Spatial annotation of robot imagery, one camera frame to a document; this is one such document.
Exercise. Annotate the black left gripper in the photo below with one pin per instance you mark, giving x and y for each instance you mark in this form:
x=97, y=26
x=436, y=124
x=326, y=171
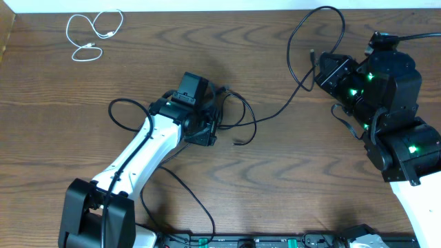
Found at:
x=210, y=136

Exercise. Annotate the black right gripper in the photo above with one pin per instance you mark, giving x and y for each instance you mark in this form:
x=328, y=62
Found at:
x=326, y=79

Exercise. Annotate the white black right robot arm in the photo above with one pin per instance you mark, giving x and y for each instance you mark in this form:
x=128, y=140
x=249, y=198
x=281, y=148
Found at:
x=381, y=93

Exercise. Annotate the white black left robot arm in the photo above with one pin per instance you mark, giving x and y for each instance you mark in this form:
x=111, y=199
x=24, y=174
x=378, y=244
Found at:
x=100, y=212

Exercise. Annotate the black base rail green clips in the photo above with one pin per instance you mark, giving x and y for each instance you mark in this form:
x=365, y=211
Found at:
x=296, y=241

